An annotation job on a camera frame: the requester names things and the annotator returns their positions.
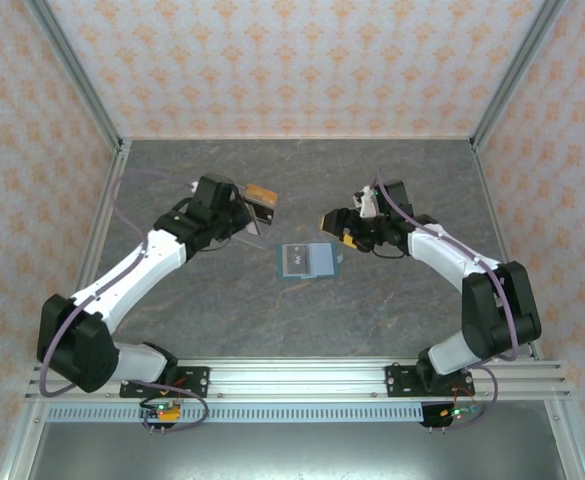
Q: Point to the teal card holder wallet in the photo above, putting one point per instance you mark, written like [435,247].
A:
[322,257]

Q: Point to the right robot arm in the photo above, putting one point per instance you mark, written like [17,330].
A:
[442,255]

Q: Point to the grey VIP card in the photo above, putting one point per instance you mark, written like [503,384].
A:
[296,260]

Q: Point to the gold VIP card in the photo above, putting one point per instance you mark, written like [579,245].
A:
[262,192]

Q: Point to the controller board with LEDs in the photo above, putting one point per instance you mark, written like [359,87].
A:
[164,412]
[452,414]

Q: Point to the grey metal panel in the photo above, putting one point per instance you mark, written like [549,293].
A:
[292,450]

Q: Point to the aluminium side rail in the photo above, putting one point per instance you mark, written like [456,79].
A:
[97,240]
[487,190]

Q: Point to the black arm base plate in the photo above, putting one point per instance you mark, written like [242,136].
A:
[397,382]
[197,382]

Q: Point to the aluminium mounting rail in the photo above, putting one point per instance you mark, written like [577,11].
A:
[297,380]

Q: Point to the aluminium frame post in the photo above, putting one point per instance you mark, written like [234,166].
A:
[517,70]
[76,70]

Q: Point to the aluminium frame leg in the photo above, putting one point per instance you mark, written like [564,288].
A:
[19,445]
[569,445]

